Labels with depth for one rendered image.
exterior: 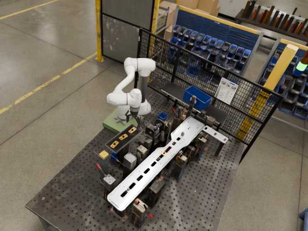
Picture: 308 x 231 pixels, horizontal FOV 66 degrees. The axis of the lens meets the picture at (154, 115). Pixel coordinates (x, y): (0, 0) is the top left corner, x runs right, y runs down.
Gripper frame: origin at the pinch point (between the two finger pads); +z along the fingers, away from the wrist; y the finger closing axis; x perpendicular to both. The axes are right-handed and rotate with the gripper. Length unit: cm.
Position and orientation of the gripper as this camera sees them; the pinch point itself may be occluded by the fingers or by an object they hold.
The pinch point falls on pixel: (133, 124)
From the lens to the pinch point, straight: 227.7
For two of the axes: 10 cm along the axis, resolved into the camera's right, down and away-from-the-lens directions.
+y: 7.8, 5.0, -3.7
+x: 6.1, -4.9, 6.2
